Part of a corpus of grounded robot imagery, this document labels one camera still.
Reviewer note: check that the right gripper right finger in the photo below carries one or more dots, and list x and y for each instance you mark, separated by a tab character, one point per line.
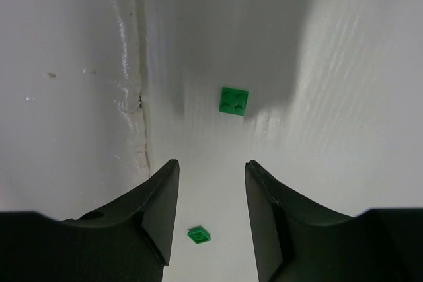
297	239

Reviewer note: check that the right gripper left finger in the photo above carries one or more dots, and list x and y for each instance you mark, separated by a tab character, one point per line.
128	239

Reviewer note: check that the dark green square plate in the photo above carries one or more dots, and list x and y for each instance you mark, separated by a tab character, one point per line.
199	235

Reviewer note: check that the dark green small lego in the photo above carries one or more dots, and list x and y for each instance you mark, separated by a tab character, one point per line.
233	101

